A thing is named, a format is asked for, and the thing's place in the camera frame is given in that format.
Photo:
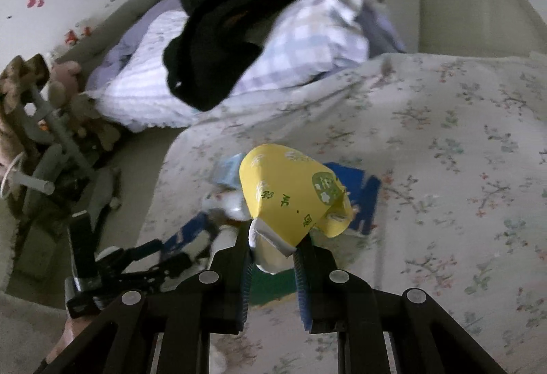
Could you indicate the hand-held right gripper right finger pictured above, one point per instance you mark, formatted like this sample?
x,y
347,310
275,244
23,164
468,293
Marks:
x,y
302,292

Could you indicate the beige bed headboard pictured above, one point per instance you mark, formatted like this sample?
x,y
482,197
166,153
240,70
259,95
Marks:
x,y
124,2

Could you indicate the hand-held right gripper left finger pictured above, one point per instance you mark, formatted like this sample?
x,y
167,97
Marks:
x,y
245,284

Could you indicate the light blue packet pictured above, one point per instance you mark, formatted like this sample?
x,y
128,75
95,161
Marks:
x,y
228,171

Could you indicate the plush toys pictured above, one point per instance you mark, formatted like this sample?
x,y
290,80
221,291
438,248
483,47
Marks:
x,y
72,91

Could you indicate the brown patterned cloth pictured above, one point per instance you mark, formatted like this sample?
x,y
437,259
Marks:
x,y
15,109

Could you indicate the blue and white wrapper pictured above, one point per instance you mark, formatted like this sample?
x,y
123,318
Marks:
x,y
188,233

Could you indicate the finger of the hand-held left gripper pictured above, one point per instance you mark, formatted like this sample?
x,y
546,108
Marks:
x,y
145,249
166,267

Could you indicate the floral blanket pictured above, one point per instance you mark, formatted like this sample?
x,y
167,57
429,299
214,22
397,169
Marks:
x,y
427,168

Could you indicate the grey metal stand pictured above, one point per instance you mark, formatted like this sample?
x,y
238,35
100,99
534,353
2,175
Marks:
x,y
60,143

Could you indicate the green packet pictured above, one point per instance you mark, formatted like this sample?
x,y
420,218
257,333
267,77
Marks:
x,y
273,290

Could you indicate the striped white pillow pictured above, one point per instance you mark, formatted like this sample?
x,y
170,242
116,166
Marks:
x,y
141,83

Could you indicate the person's left forearm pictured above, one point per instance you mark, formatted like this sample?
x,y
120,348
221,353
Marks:
x,y
68,335

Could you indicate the checkered purple pillow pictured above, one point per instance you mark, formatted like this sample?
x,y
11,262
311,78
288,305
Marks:
x,y
316,32

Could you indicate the black clothing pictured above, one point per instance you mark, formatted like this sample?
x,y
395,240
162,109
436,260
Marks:
x,y
239,14

